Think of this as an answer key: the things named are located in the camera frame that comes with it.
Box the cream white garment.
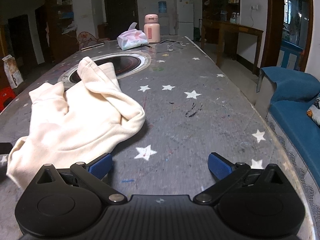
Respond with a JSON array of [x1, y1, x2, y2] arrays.
[[7, 57, 145, 189]]

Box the blue sofa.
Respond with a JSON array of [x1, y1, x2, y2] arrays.
[[256, 66, 320, 193]]

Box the round black induction cooktop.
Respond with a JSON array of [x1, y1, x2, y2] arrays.
[[57, 51, 153, 85]]

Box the butterfly patterned pillow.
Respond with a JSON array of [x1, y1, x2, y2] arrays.
[[306, 99, 320, 126]]

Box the red plastic stool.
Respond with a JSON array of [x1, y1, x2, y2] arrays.
[[0, 87, 16, 111]]

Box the white paper sack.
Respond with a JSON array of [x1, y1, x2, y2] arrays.
[[2, 55, 23, 89]]

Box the clear glasses on table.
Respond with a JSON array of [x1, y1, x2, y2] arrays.
[[155, 40, 187, 53]]

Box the dark wooden shelf cabinet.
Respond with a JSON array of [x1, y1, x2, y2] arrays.
[[46, 0, 79, 63]]

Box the soft tissue pack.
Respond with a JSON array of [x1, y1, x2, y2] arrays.
[[117, 22, 149, 50]]

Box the dark wooden side table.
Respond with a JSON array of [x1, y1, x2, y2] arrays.
[[201, 19, 263, 75]]

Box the white refrigerator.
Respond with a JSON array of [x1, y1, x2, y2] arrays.
[[175, 0, 194, 39]]

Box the pink thermos bottle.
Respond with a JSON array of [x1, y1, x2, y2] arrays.
[[144, 14, 161, 43]]

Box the water dispenser with blue bottle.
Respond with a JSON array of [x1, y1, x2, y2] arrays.
[[158, 1, 170, 35]]

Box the dark wooden door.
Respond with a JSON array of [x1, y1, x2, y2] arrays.
[[104, 0, 139, 40]]

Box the tall dark display cabinet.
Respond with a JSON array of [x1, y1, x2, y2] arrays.
[[201, 0, 241, 22]]

